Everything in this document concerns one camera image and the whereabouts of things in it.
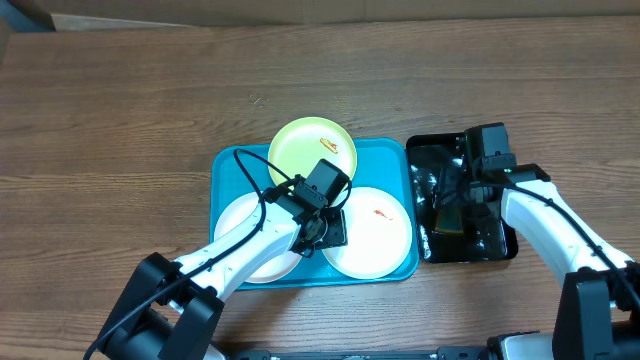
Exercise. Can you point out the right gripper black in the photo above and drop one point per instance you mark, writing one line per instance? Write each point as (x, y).
(451, 187)

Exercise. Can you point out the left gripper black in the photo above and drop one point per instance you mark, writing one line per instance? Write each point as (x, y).
(337, 235)

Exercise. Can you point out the green yellow scrubbing sponge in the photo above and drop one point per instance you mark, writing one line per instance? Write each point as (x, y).
(449, 221)

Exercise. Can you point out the light green round plate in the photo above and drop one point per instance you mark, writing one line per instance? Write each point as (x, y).
(299, 145)

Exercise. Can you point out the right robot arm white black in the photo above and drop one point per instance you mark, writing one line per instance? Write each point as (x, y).
(598, 312)

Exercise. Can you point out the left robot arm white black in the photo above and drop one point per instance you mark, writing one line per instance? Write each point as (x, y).
(170, 309)

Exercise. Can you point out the black rectangular wash tray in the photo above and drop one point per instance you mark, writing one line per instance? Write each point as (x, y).
(426, 156)

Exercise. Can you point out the teal plastic serving tray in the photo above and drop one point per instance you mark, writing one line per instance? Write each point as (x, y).
(381, 164)

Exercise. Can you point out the white plate with ketchup left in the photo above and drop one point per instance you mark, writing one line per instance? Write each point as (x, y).
(233, 215)

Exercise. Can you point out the cardboard sheet at back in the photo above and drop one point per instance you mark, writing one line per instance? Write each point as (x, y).
(284, 12)

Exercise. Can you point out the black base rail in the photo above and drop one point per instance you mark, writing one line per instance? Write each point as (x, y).
(380, 354)

